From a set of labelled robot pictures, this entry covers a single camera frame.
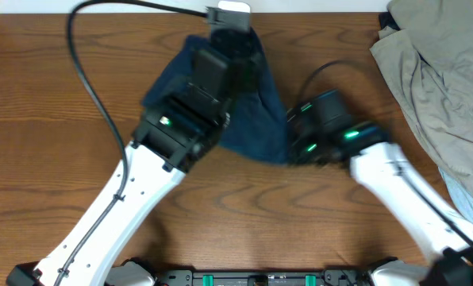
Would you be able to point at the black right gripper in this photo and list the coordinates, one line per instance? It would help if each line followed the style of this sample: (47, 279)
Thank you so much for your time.
(296, 133)

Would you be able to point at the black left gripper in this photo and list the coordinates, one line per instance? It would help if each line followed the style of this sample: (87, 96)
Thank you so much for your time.
(236, 44)

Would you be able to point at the dark blue shorts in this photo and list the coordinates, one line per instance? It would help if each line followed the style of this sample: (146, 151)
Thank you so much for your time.
(258, 129)

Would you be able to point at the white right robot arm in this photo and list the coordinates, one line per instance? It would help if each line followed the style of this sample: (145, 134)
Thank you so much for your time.
(444, 236)

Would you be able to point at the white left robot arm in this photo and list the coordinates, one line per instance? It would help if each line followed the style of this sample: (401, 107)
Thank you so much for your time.
(158, 157)

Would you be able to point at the black garment under beige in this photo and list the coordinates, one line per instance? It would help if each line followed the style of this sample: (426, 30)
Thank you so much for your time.
(387, 21)

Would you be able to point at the beige grey garment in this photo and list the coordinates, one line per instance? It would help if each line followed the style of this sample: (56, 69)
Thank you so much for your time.
(428, 66)

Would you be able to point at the light blue garment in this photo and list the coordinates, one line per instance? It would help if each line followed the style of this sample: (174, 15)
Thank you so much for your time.
(459, 196)

